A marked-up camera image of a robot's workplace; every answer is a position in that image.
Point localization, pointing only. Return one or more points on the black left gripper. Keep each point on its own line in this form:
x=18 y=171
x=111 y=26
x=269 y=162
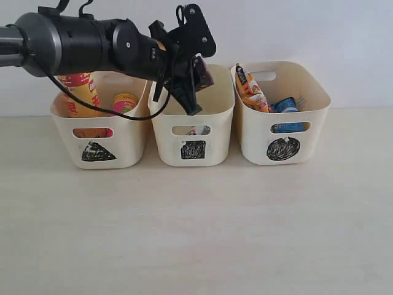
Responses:
x=172 y=74

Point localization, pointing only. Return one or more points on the purple drink carton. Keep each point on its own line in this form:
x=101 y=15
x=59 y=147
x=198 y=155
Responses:
x=202 y=77

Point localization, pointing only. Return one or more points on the white blue milk pouch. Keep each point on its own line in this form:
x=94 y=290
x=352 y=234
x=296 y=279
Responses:
x=199 y=130

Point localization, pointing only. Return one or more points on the pink Lays chips can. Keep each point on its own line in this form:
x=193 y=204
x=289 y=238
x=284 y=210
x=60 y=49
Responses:
x=124 y=102

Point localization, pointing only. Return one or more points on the orange noodle packet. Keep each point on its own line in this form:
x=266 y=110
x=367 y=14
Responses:
x=249 y=90

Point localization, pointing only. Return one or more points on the blue noodle packet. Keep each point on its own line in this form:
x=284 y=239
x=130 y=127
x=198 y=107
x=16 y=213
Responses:
x=284 y=106

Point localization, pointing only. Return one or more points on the yellow Lays chips can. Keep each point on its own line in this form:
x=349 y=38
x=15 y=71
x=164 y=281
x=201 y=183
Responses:
x=83 y=87

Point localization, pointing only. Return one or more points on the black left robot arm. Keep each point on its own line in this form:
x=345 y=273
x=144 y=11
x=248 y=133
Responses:
x=48 y=44

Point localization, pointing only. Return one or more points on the cream bin with square mark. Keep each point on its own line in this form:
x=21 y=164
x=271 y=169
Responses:
x=177 y=149

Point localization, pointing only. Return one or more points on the cream bin with triangle mark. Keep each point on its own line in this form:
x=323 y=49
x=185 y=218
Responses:
x=126 y=139

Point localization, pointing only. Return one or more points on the cream bin with circle mark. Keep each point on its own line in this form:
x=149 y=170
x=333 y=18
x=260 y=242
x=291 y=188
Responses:
x=281 y=138

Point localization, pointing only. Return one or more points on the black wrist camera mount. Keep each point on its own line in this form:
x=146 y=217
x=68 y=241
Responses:
x=192 y=35

